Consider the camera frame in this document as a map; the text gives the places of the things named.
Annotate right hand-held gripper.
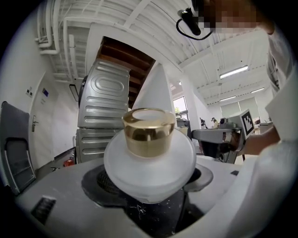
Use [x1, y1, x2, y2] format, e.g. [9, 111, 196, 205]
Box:
[191, 108, 255, 165]

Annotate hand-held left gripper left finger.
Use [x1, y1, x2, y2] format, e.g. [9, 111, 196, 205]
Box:
[81, 164, 128, 207]

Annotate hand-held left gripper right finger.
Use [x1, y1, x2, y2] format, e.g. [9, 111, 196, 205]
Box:
[183, 167, 214, 193]

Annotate frosted white bottle gold cap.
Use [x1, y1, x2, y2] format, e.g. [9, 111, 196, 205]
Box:
[103, 107, 197, 205]

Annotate person's right forearm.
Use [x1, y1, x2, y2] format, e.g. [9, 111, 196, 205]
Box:
[241, 126, 281, 157]

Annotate pale window blinds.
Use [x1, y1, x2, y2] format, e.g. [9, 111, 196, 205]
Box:
[220, 97, 259, 119]

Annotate red fire extinguisher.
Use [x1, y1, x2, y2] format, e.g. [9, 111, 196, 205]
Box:
[62, 156, 76, 168]

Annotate small grey washing machine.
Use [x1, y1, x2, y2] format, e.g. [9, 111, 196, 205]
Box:
[75, 128, 124, 165]

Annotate window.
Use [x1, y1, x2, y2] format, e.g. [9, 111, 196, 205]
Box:
[173, 96, 188, 115]

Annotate person's white shirt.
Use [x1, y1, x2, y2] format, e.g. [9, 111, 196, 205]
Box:
[207, 23, 298, 238]

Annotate white door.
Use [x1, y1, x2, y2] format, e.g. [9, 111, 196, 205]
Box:
[29, 71, 59, 171]

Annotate large grey washing machine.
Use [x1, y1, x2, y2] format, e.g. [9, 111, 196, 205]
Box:
[77, 58, 131, 130]

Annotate grey folding chair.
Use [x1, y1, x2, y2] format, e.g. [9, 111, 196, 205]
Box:
[0, 100, 37, 196]

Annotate brown wooden staircase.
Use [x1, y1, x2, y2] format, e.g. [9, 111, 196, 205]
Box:
[96, 36, 156, 110]

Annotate person's head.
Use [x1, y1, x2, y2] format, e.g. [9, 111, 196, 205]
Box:
[191, 0, 276, 35]

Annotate white ceiling pipes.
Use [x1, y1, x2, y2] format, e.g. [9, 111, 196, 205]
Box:
[34, 0, 79, 82]

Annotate black-framed wall panel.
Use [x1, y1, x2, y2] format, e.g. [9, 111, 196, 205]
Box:
[68, 84, 80, 102]

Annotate black head-worn camera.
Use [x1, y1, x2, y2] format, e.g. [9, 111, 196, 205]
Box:
[176, 7, 214, 41]

